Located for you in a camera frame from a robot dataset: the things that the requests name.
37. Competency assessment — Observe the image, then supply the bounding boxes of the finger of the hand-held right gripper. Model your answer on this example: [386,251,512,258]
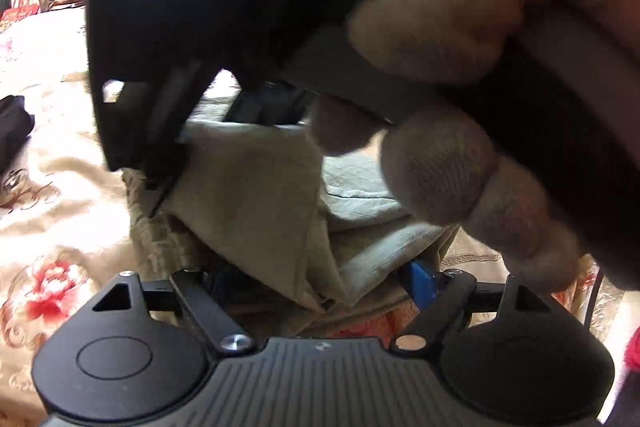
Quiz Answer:
[221,79,314,128]
[144,58,206,219]

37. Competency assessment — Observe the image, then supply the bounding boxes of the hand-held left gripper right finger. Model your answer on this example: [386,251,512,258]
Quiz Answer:
[389,259,562,356]

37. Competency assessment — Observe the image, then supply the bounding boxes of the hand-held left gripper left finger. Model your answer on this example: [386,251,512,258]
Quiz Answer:
[90,268,254,354]

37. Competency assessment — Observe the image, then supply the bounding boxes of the grey-green pants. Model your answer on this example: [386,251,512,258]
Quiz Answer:
[122,117,452,314]

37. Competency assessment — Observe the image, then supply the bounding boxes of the floral beige bedspread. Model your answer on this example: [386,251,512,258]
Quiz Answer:
[0,4,640,427]

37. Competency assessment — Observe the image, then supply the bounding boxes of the black cloth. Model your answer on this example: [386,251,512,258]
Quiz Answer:
[0,95,35,174]

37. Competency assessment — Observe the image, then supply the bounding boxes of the red bag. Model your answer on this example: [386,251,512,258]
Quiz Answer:
[0,5,41,22]

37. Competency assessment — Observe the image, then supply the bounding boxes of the pink red cloth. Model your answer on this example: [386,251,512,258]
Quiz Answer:
[622,331,640,375]

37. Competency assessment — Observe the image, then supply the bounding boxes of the black cable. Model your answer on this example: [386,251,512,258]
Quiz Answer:
[581,257,609,325]

